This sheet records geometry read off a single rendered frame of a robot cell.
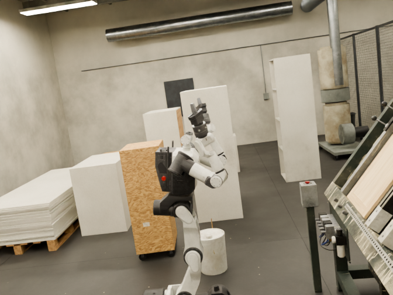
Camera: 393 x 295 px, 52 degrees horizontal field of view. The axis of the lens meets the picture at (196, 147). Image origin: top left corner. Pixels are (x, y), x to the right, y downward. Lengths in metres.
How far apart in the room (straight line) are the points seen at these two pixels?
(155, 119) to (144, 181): 2.81
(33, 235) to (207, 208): 2.25
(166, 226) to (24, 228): 2.01
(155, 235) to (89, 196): 1.48
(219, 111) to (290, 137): 1.98
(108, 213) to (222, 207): 1.54
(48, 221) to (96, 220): 0.65
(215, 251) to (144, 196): 0.98
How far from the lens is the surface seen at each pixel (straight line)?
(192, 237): 2.96
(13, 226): 5.67
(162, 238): 4.48
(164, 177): 2.77
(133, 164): 4.29
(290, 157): 6.85
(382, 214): 2.45
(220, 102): 5.14
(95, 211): 5.67
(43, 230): 5.53
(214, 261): 4.01
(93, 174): 5.54
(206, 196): 5.36
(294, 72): 6.74
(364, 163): 3.13
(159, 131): 7.00
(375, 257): 2.27
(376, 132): 3.37
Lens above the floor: 1.83
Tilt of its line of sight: 9 degrees down
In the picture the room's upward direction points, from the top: 8 degrees counter-clockwise
